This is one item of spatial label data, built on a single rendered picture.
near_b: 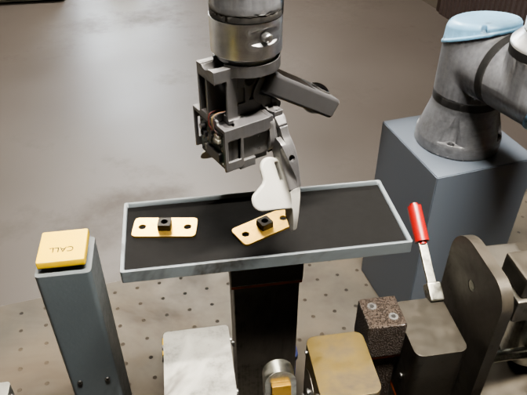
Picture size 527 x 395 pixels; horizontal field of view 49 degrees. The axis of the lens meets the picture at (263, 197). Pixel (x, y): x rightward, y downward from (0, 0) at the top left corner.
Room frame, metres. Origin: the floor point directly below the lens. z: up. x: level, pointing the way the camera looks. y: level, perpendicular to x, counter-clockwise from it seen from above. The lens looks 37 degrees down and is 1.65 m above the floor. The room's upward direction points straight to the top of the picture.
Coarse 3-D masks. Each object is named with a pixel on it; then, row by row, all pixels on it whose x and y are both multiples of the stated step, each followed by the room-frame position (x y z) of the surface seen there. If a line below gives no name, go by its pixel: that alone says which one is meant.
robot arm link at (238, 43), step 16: (224, 32) 0.54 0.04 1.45; (240, 32) 0.53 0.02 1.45; (256, 32) 0.54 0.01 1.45; (272, 32) 0.55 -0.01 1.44; (224, 48) 0.54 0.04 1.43; (240, 48) 0.53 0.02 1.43; (256, 48) 0.53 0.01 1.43; (272, 48) 0.54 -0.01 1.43; (240, 64) 0.54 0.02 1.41; (256, 64) 0.54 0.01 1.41
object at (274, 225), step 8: (264, 216) 0.59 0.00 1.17; (272, 216) 0.60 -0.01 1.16; (280, 216) 0.60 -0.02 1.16; (248, 224) 0.58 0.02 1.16; (256, 224) 0.58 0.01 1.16; (264, 224) 0.57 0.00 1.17; (272, 224) 0.58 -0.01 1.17; (280, 224) 0.58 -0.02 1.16; (288, 224) 0.58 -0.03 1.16; (232, 232) 0.57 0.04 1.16; (240, 232) 0.57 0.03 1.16; (248, 232) 0.57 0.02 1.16; (256, 232) 0.57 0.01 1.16; (264, 232) 0.57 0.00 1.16; (272, 232) 0.57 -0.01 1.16; (240, 240) 0.55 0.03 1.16; (248, 240) 0.55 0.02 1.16; (256, 240) 0.55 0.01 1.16
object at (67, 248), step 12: (48, 240) 0.56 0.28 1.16; (60, 240) 0.56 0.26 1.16; (72, 240) 0.56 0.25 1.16; (84, 240) 0.56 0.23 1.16; (48, 252) 0.53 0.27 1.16; (60, 252) 0.53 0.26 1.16; (72, 252) 0.53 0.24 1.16; (84, 252) 0.53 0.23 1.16; (36, 264) 0.51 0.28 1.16; (48, 264) 0.52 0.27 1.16; (60, 264) 0.52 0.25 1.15; (72, 264) 0.52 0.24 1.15; (84, 264) 0.52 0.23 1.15
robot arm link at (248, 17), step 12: (216, 0) 0.54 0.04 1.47; (228, 0) 0.53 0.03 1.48; (240, 0) 0.53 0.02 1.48; (252, 0) 0.53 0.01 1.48; (264, 0) 0.54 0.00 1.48; (276, 0) 0.55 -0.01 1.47; (216, 12) 0.54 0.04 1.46; (228, 12) 0.53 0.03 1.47; (240, 12) 0.53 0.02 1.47; (252, 12) 0.53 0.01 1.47; (264, 12) 0.54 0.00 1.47; (276, 12) 0.55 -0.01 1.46
